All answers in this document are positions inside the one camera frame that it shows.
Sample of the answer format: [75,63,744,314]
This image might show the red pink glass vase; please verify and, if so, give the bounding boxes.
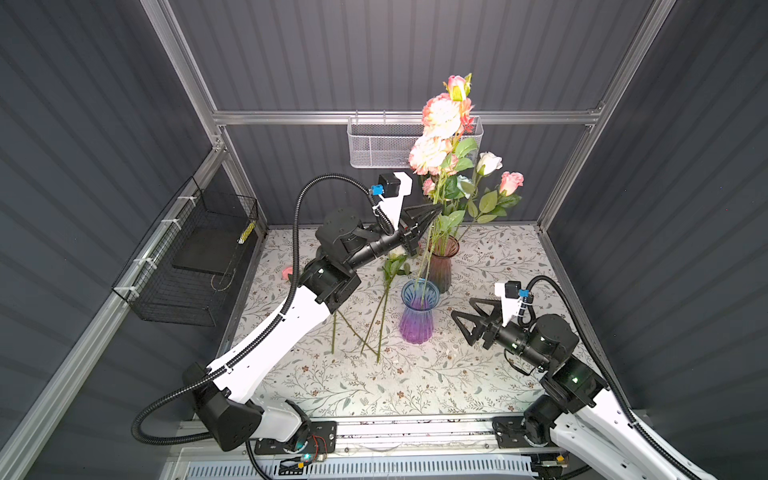
[427,236,460,294]

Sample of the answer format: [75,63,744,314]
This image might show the white rose stem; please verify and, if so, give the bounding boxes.
[459,152,502,220]

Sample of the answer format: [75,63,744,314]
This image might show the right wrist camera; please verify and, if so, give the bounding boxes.
[494,281,533,326]

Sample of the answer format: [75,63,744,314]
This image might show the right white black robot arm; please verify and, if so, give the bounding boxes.
[451,298,711,479]

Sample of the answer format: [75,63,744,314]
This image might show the pink rose large leaves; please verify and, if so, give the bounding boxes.
[281,266,375,353]

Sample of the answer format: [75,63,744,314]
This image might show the blue purple glass vase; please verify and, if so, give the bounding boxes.
[399,278,440,345]

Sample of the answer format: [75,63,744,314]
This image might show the white wire mesh basket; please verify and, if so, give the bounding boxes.
[346,115,485,170]

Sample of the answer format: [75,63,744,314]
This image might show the yellow green marker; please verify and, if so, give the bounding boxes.
[237,221,257,245]

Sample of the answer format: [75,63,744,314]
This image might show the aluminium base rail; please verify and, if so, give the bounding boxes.
[173,412,577,463]

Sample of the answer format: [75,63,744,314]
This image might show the black wire basket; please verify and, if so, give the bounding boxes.
[113,179,260,327]

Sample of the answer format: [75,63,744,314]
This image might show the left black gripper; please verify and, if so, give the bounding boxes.
[342,199,436,276]

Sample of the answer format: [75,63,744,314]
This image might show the pale pink flower spray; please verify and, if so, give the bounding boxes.
[409,74,477,280]

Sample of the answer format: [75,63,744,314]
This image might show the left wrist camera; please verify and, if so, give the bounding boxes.
[370,171,413,235]

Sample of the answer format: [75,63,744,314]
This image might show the right black corrugated cable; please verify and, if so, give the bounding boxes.
[521,274,703,480]

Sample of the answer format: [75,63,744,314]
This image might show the left black corrugated cable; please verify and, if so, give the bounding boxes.
[130,173,379,480]

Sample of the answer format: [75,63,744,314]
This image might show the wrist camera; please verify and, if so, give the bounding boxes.
[370,171,413,235]
[494,281,533,326]

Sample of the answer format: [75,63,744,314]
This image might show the floral patterned table mat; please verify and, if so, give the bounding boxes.
[255,225,554,417]

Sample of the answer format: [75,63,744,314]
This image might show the light pink rose stem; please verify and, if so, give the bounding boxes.
[473,172,524,224]

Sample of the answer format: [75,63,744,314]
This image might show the white pink bud spray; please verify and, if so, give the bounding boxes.
[361,251,411,363]

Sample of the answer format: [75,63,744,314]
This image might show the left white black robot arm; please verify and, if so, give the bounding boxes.
[184,204,440,451]

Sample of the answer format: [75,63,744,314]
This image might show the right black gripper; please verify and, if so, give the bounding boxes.
[452,295,548,373]

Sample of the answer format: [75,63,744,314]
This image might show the black corrugated cable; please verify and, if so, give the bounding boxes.
[521,274,703,480]
[130,173,379,480]

